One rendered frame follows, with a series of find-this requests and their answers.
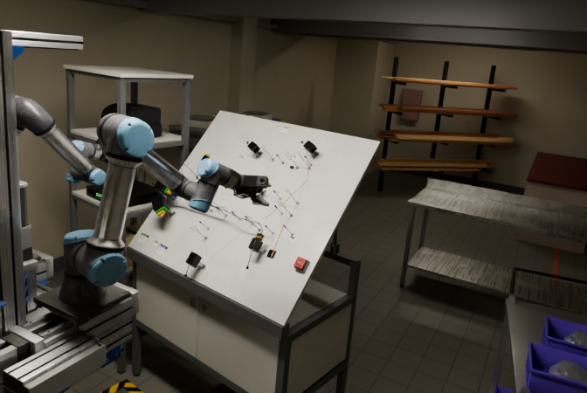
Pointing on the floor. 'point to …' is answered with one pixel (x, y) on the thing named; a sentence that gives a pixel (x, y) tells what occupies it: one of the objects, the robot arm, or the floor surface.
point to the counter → (556, 192)
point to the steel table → (550, 216)
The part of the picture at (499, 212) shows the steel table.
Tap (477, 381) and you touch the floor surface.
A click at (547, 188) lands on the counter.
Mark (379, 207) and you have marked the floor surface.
